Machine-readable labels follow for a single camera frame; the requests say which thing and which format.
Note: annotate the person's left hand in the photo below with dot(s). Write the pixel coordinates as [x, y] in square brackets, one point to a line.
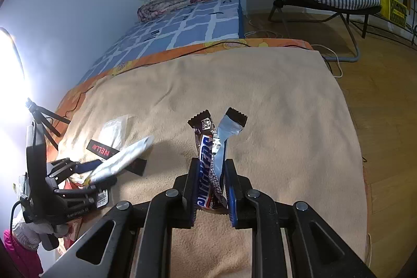
[31, 232]

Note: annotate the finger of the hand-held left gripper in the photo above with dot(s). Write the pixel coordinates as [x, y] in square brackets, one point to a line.
[97, 186]
[86, 166]

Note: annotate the black wrapper with red print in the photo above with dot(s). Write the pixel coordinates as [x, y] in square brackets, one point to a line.
[97, 145]

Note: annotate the light blue snack wrapper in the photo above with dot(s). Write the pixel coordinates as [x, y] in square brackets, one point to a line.
[225, 134]

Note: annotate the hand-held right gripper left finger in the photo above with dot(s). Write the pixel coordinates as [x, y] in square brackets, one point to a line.
[187, 196]

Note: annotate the yellow crate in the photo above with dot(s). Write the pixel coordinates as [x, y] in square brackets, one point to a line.
[395, 9]

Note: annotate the person's left forearm pink sleeve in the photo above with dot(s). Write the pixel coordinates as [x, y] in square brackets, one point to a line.
[22, 260]

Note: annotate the black tripod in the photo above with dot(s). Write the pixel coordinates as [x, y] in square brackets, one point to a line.
[44, 116]

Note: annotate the brown chocolate bar wrapper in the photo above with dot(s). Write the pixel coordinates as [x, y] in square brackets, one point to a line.
[204, 173]

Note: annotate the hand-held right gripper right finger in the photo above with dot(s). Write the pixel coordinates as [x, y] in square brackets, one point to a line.
[232, 199]

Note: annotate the beige blanket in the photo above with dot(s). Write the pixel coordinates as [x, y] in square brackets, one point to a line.
[260, 121]

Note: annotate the clear plastic bag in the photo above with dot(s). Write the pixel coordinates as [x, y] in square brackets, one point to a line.
[112, 131]

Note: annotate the bright lamp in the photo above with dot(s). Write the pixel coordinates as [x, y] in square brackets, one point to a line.
[8, 63]

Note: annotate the blue checkered mattress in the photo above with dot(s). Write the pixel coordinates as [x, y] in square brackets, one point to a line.
[182, 24]

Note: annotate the orange patterned sheet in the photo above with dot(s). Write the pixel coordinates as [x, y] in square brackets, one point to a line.
[202, 48]

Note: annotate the white barcode wrapper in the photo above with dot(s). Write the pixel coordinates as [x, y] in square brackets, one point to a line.
[101, 199]

